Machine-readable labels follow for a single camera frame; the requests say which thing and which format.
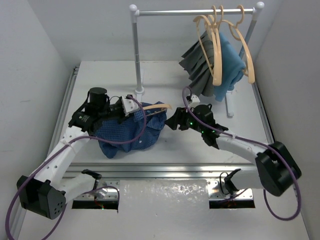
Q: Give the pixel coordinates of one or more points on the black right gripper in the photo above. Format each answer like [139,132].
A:
[173,121]

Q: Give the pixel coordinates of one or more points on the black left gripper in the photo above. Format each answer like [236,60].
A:
[119,108]

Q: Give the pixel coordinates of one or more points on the blue plaid button shirt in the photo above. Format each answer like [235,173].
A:
[138,132]

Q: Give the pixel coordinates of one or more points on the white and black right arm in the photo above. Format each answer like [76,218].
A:
[275,165]

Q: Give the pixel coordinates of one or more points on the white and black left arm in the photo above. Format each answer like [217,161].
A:
[44,192]

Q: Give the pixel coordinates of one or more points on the beige hanger with grey cloth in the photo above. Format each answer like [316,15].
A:
[206,37]

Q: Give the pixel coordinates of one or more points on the empty beige hanger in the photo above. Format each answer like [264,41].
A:
[249,70]

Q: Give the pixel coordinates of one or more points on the beige hanger with blue cloth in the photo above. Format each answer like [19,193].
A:
[217,79]

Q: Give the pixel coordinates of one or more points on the grey pleated cloth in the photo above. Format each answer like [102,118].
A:
[194,62]

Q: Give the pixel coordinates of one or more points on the light blue cloth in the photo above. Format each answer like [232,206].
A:
[232,68]

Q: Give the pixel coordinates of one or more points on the white metal clothes rack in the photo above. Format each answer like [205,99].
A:
[135,13]

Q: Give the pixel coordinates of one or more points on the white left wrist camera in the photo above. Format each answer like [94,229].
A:
[129,106]

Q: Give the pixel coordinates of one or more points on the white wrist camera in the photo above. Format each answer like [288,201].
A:
[129,106]
[193,101]

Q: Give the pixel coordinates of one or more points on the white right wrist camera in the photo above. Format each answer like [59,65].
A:
[193,101]

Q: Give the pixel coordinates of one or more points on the aluminium left side rail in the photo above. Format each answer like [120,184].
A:
[18,217]

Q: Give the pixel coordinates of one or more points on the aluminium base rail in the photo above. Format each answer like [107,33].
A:
[245,177]

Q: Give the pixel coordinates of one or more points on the aluminium right side rail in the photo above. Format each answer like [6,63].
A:
[270,137]

